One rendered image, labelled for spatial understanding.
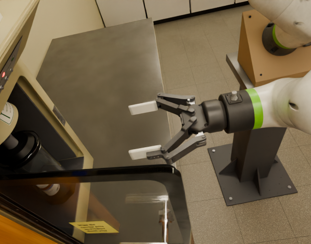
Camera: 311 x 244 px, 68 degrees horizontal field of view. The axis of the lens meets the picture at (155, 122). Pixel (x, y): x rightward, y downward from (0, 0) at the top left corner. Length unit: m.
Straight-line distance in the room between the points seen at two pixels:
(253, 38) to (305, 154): 1.22
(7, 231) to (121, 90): 0.86
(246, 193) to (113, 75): 1.19
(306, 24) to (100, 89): 0.86
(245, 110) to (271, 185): 1.36
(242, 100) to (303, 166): 1.51
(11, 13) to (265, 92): 0.49
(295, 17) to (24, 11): 0.72
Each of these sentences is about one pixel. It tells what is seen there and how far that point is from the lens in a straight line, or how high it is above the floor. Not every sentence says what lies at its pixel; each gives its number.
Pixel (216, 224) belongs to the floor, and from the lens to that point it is 1.71.
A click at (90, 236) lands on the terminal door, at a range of 0.60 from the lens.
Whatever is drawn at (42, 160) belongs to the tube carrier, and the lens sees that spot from 0.65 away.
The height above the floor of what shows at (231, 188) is 0.02.
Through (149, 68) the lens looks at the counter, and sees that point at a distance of 1.21.
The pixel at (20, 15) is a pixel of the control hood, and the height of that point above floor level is 1.51.
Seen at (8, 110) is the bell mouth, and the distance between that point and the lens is 0.59.
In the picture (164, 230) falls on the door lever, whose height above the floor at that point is 1.21.
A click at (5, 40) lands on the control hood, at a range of 0.40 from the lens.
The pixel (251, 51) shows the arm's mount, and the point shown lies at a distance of 1.05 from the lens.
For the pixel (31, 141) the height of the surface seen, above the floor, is 1.25.
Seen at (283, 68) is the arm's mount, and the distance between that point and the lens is 1.09.
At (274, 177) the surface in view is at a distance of 1.88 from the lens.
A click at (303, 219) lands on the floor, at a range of 1.83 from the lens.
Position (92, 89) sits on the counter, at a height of 0.94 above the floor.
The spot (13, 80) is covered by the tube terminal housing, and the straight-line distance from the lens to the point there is 0.59.
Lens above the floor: 1.64
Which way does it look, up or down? 48 degrees down
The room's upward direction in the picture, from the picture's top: 16 degrees counter-clockwise
